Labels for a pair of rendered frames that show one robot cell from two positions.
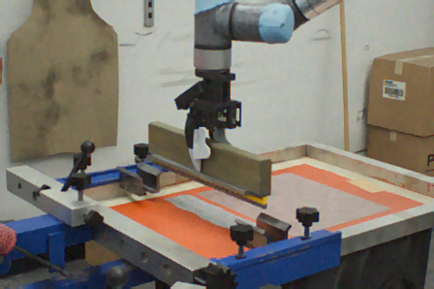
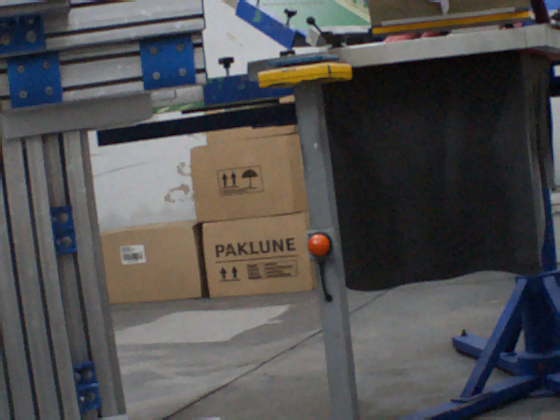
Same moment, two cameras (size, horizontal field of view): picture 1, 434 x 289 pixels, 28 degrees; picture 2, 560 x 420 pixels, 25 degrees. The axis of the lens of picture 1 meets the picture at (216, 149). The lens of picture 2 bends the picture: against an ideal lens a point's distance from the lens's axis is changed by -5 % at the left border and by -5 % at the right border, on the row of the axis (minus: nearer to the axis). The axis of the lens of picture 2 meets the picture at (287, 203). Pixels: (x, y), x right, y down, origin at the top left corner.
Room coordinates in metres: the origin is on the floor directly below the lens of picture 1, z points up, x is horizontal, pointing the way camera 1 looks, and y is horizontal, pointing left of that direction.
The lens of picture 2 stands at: (3.97, -1.86, 0.84)
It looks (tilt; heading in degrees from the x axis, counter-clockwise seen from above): 3 degrees down; 148
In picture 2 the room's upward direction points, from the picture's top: 7 degrees counter-clockwise
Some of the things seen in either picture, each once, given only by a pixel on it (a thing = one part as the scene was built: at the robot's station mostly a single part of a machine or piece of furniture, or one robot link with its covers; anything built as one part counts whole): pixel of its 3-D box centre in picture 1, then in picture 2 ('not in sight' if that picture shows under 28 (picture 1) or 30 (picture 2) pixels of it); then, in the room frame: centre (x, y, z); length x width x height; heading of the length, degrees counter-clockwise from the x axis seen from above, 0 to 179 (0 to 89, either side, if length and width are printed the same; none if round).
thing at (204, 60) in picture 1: (213, 58); not in sight; (1.71, 0.01, 1.31); 0.08 x 0.08 x 0.05
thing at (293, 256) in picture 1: (273, 262); not in sight; (1.47, -0.11, 0.98); 0.30 x 0.05 x 0.07; 129
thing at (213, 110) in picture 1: (214, 99); not in sight; (1.70, 0.01, 1.23); 0.09 x 0.08 x 0.12; 38
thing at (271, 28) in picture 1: (264, 21); not in sight; (1.69, -0.09, 1.39); 0.11 x 0.11 x 0.08; 69
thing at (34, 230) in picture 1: (43, 234); not in sight; (1.49, 0.32, 1.02); 0.17 x 0.06 x 0.05; 129
